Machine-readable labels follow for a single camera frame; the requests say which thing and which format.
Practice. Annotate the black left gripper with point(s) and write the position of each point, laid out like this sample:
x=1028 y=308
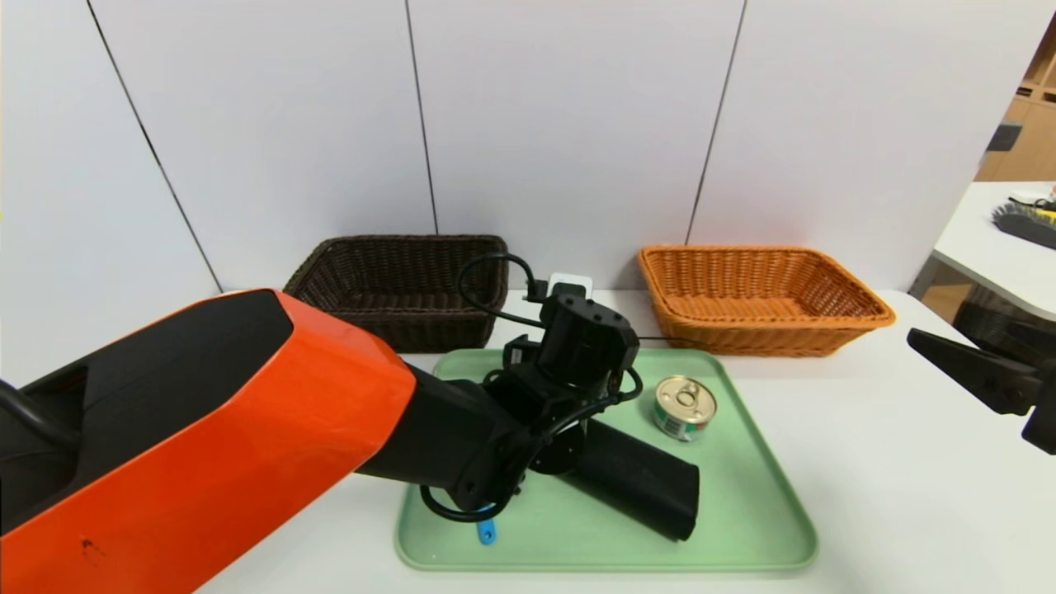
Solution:
x=590 y=342

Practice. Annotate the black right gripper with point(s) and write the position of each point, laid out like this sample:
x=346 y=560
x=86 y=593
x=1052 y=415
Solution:
x=1041 y=407

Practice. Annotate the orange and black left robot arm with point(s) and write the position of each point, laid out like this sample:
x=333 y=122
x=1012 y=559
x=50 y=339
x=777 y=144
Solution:
x=206 y=429

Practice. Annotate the orange wicker basket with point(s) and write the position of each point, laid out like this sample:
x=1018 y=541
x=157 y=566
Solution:
x=755 y=338

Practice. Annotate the dark brown wicker basket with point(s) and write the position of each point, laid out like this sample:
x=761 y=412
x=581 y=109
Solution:
x=396 y=289

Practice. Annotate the dark woven bin under table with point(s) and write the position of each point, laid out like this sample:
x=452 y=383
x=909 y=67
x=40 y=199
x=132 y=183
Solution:
x=990 y=318

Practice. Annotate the small tin can with pull-tab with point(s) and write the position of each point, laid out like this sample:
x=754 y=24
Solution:
x=683 y=408

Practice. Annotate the white side table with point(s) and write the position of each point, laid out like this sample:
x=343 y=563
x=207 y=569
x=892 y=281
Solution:
x=1002 y=256

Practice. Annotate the black rectangular soft case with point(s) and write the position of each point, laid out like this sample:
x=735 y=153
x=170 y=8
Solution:
x=643 y=483

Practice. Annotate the black bristle brush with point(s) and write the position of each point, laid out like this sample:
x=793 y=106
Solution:
x=1027 y=227

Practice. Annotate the light green plastic tray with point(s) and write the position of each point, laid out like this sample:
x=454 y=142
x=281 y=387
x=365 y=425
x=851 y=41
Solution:
x=742 y=495

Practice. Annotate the light wooden shelf unit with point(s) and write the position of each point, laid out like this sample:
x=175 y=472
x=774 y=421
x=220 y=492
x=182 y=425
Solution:
x=1031 y=148

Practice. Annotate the small dark grey box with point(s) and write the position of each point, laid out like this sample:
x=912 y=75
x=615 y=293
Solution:
x=1001 y=136

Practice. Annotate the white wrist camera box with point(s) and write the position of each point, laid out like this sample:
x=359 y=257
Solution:
x=571 y=283

